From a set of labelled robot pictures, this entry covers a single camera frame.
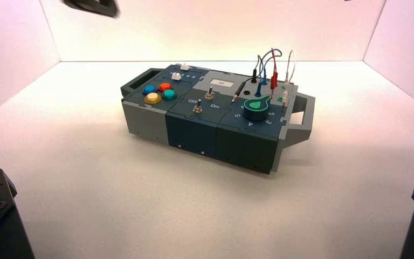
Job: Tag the green rotary knob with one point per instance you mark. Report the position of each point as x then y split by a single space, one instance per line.
257 109

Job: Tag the white slider knob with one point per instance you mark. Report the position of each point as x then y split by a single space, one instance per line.
185 67
176 76

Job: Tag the grey and blue control box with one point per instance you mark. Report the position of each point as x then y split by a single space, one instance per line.
192 132

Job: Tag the blue round push button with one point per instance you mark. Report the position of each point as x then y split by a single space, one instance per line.
149 89

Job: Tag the yellow round push button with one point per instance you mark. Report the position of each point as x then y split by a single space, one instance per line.
152 98

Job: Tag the green round push button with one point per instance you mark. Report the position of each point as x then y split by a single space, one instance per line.
169 94

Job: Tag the white label sticker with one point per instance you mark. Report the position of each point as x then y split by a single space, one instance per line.
224 83

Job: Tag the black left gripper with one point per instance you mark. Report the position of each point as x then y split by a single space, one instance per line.
98 6

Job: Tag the red round push button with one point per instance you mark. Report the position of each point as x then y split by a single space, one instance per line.
165 87

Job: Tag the metal toggle switch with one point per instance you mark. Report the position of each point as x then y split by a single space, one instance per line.
209 94
197 108

